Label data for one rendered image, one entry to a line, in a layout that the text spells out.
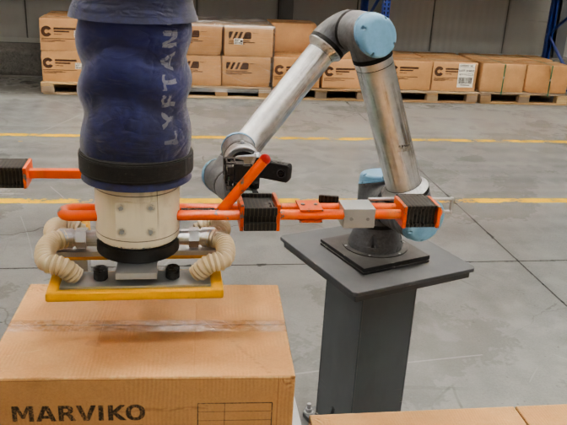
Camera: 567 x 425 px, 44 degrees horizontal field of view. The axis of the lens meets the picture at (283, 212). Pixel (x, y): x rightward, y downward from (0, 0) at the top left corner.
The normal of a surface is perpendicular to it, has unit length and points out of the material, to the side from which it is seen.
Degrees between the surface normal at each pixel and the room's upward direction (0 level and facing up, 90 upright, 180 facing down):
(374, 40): 83
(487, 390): 0
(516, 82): 92
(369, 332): 90
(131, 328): 0
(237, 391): 90
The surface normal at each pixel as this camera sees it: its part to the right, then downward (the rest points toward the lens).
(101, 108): -0.56, 0.01
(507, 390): 0.05, -0.94
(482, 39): 0.15, 0.36
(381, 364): 0.47, 0.33
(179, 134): 0.85, 0.04
